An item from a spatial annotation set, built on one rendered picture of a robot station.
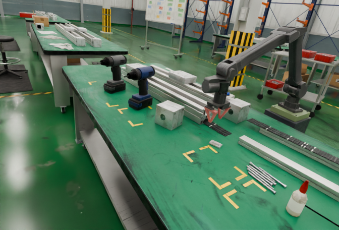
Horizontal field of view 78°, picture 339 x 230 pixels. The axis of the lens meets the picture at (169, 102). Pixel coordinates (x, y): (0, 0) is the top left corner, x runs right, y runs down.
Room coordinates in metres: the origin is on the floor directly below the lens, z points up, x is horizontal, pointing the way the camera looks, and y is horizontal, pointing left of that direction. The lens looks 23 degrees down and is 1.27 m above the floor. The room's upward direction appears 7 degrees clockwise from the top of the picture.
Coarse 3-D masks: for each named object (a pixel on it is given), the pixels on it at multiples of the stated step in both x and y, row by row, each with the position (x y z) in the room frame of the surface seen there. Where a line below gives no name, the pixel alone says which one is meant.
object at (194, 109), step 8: (128, 72) 1.44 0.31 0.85; (128, 80) 1.43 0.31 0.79; (136, 80) 1.36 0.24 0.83; (152, 80) 1.35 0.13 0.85; (160, 80) 1.31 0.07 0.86; (152, 88) 1.22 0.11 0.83; (160, 88) 1.17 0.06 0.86; (168, 88) 1.22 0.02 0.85; (176, 88) 1.19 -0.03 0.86; (152, 96) 1.22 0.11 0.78; (160, 96) 1.16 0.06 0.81; (168, 96) 1.11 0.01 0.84; (176, 96) 1.07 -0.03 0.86; (184, 96) 1.12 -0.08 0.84; (192, 96) 1.09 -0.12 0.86; (184, 104) 1.02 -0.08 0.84; (192, 104) 0.98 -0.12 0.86; (200, 104) 1.03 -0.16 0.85; (184, 112) 1.01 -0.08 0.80; (192, 112) 0.97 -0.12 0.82; (200, 112) 0.94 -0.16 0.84; (192, 120) 0.97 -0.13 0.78; (200, 120) 0.93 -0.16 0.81
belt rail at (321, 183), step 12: (240, 144) 0.79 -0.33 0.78; (252, 144) 0.76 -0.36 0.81; (264, 156) 0.71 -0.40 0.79; (276, 156) 0.69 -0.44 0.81; (288, 168) 0.65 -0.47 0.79; (300, 168) 0.64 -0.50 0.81; (312, 180) 0.59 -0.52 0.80; (324, 180) 0.59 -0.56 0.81; (324, 192) 0.56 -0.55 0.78; (336, 192) 0.54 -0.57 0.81
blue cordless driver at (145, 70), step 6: (150, 66) 1.11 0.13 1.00; (132, 72) 0.99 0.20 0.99; (138, 72) 1.00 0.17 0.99; (144, 72) 1.03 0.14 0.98; (150, 72) 1.07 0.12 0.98; (132, 78) 0.98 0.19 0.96; (138, 78) 1.00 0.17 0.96; (144, 78) 1.05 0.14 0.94; (138, 84) 1.04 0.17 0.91; (144, 84) 1.05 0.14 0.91; (144, 90) 1.06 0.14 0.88; (132, 96) 1.04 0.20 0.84; (138, 96) 1.03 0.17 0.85; (144, 96) 1.04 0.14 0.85; (150, 96) 1.08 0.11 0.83; (132, 102) 1.01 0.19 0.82; (138, 102) 1.00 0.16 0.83; (144, 102) 1.03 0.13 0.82; (150, 102) 1.07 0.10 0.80; (138, 108) 1.00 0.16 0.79
